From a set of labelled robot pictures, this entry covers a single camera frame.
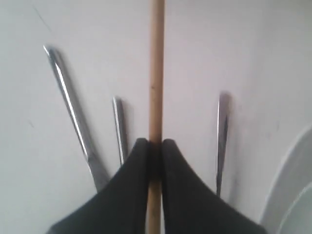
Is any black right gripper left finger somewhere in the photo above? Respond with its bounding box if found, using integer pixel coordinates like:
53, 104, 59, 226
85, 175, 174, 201
48, 138, 150, 234

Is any white square plate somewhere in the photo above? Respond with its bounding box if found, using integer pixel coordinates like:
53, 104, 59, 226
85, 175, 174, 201
261, 128, 312, 234

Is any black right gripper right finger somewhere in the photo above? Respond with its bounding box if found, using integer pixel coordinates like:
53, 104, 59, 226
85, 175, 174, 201
161, 139, 266, 234

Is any steel fork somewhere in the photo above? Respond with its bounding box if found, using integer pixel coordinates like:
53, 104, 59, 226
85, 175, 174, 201
216, 91, 231, 197

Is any steel spoon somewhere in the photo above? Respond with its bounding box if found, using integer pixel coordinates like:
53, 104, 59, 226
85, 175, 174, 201
113, 97, 128, 165

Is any steel table knife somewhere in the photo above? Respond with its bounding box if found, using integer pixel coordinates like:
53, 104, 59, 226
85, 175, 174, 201
43, 45, 110, 192

